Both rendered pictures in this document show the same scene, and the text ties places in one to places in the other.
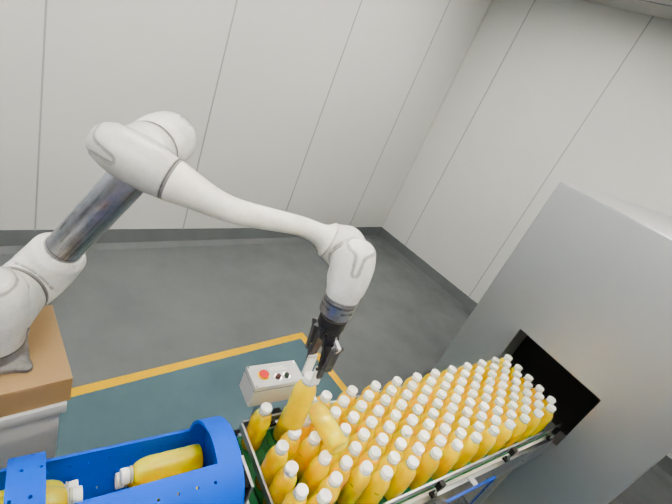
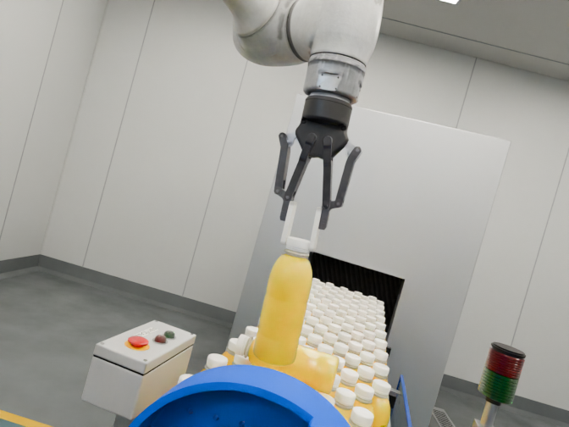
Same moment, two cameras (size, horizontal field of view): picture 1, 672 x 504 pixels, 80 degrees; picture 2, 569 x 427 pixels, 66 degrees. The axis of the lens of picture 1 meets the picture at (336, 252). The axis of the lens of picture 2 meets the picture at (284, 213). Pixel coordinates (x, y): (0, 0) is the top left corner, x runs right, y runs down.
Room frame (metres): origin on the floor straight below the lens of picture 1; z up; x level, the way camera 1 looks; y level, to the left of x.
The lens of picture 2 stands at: (0.35, 0.36, 1.41)
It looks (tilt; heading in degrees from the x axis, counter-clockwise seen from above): 1 degrees down; 324
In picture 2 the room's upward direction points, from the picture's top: 16 degrees clockwise
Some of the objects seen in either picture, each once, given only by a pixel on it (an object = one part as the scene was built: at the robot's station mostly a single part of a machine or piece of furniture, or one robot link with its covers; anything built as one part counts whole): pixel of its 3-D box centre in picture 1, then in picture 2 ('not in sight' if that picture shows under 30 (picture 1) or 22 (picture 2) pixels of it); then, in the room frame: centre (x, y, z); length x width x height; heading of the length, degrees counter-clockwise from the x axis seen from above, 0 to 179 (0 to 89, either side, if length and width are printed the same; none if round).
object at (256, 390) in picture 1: (272, 382); (144, 363); (1.11, 0.02, 1.05); 0.20 x 0.10 x 0.10; 131
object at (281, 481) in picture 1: (281, 486); not in sight; (0.80, -0.14, 0.99); 0.07 x 0.07 x 0.19
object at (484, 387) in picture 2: not in sight; (498, 384); (0.74, -0.54, 1.18); 0.06 x 0.06 x 0.05
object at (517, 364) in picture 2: not in sight; (504, 362); (0.74, -0.54, 1.23); 0.06 x 0.06 x 0.04
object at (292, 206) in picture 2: (309, 364); (289, 223); (0.90, -0.06, 1.39); 0.03 x 0.01 x 0.07; 132
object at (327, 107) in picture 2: (329, 327); (323, 129); (0.89, -0.07, 1.54); 0.08 x 0.07 x 0.09; 42
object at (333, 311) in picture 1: (338, 305); (333, 83); (0.89, -0.06, 1.62); 0.09 x 0.09 x 0.06
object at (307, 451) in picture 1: (305, 455); not in sight; (0.93, -0.18, 0.99); 0.07 x 0.07 x 0.19
